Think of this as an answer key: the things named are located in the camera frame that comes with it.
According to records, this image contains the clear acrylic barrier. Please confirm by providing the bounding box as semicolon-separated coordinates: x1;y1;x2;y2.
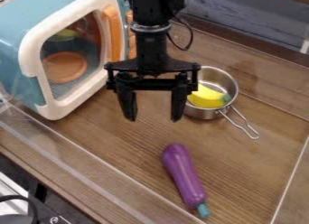
0;95;204;224

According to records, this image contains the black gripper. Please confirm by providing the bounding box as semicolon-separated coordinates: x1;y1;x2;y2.
105;23;201;122

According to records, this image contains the blue toy microwave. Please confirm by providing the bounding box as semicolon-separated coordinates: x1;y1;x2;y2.
0;0;137;120

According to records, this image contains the black cable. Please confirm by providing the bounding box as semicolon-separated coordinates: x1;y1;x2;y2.
166;14;194;51

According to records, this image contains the black device with cable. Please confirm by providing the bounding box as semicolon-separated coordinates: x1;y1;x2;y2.
0;195;72;224

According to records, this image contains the yellow toy banana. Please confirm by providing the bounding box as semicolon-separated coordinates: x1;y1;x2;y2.
188;84;232;108

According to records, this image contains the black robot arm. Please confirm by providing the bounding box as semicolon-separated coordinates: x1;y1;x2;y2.
106;0;201;121

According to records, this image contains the orange microwave turntable plate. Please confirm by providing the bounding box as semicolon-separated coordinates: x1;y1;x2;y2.
43;51;89;84

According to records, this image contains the silver pot with handle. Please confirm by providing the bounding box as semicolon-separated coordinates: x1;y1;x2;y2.
185;66;260;140

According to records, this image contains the purple toy eggplant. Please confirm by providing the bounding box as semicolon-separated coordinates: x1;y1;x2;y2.
162;143;210;219

